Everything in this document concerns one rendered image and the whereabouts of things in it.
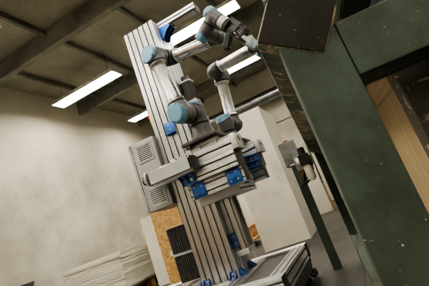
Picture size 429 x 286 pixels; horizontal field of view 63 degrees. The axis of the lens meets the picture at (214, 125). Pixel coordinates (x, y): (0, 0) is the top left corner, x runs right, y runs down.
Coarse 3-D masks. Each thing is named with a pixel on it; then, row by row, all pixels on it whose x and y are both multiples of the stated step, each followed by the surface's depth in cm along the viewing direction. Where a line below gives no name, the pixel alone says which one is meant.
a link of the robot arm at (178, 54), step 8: (216, 40) 199; (224, 40) 203; (176, 48) 221; (184, 48) 212; (192, 48) 209; (200, 48) 207; (208, 48) 208; (176, 56) 217; (184, 56) 215; (168, 64) 219
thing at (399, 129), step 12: (372, 84) 101; (384, 84) 89; (372, 96) 107; (384, 96) 94; (384, 108) 100; (396, 108) 88; (384, 120) 106; (396, 120) 93; (408, 120) 83; (396, 132) 98; (408, 132) 87; (396, 144) 104; (408, 144) 92; (420, 144) 82; (408, 156) 97; (420, 156) 86; (408, 168) 102; (420, 168) 90; (420, 180) 95; (420, 192) 101
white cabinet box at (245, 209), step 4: (244, 200) 625; (240, 204) 627; (244, 204) 624; (244, 208) 624; (248, 208) 620; (244, 212) 623; (248, 212) 620; (248, 216) 619; (248, 220) 618; (252, 220) 615; (248, 224) 617; (256, 240) 609
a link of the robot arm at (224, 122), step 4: (220, 116) 254; (224, 116) 253; (228, 116) 254; (216, 120) 255; (220, 120) 253; (224, 120) 252; (228, 120) 253; (232, 120) 257; (220, 124) 253; (224, 124) 251; (228, 124) 251; (232, 124) 254; (220, 128) 253; (224, 128) 251; (228, 128) 251
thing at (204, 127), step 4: (204, 120) 206; (192, 124) 206; (196, 124) 205; (200, 124) 204; (204, 124) 205; (208, 124) 206; (192, 128) 207; (196, 128) 204; (200, 128) 203; (204, 128) 203; (208, 128) 204; (212, 128) 206; (192, 132) 207; (196, 132) 203; (200, 132) 202; (204, 132) 201; (208, 132) 202; (192, 136) 207; (196, 136) 202
